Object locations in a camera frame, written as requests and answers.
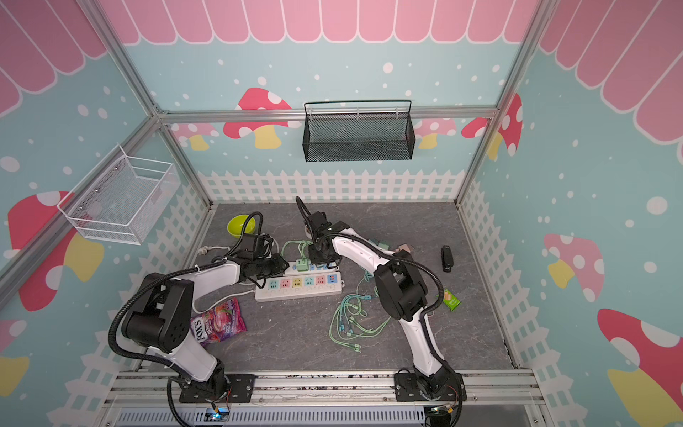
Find black mesh wall basket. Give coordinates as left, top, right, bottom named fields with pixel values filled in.
left=302, top=100, right=416, bottom=162

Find small white power strip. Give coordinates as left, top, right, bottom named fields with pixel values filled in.
left=283, top=261, right=339, bottom=277

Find green plastic bowl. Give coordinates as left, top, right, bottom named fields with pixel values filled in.
left=227, top=215, right=257, bottom=238

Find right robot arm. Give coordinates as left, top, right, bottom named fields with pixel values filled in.
left=296, top=199, right=455, bottom=399

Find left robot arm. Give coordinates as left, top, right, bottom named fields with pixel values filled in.
left=108, top=234, right=289, bottom=401

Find purple candy bag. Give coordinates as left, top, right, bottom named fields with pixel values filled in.
left=190, top=298, right=247, bottom=347

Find white mesh wall basket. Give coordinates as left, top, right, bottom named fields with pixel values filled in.
left=57, top=146, right=181, bottom=246

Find green snack packet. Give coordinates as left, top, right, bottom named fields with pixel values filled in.
left=443, top=289, right=462, bottom=311

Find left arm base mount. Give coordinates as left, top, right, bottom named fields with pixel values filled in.
left=180, top=374, right=257, bottom=403

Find large white power strip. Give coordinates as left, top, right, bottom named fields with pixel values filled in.
left=254, top=270, right=344, bottom=302

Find green tangled charging cables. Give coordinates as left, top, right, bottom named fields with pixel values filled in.
left=279, top=238, right=393, bottom=353

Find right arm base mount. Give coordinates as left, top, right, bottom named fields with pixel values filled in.
left=393, top=369, right=468, bottom=403

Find black stapler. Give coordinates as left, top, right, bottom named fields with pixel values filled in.
left=441, top=245, right=455, bottom=272

